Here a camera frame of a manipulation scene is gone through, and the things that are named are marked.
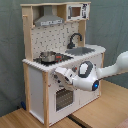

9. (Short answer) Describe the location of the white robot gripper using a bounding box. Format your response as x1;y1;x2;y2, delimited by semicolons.
55;67;76;88

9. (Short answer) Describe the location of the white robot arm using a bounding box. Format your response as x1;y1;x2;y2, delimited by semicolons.
55;51;128;91

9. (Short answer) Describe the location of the white wooden toy kitchen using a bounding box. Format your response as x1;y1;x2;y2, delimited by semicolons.
22;2;105;127

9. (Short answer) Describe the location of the black toy stovetop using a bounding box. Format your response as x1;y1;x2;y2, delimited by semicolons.
34;52;70;66

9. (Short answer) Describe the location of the toy oven door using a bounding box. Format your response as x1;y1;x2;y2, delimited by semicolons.
55;88;74;111

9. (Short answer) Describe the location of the grey toy sink basin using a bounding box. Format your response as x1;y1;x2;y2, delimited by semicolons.
66;47;94;56

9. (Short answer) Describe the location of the small silver toy pot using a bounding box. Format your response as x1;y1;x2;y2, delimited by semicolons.
40;51;56;62

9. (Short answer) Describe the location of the black toy faucet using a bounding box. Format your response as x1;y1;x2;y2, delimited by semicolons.
67;33;83;49

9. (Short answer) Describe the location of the grey toy range hood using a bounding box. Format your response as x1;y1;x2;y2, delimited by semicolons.
35;5;64;27

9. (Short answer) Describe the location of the grey backdrop curtain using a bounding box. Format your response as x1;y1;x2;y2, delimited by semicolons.
0;0;128;117

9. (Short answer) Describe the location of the white toy microwave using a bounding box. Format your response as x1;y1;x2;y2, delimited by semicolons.
67;4;90;21

